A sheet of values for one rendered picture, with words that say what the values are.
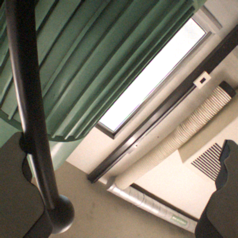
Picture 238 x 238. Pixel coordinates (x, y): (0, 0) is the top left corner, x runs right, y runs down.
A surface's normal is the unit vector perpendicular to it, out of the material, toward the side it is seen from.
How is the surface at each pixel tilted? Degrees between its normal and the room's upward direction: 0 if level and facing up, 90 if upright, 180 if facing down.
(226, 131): 90
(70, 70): 90
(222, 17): 90
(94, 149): 90
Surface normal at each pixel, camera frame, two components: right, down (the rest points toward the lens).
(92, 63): 0.32, 0.68
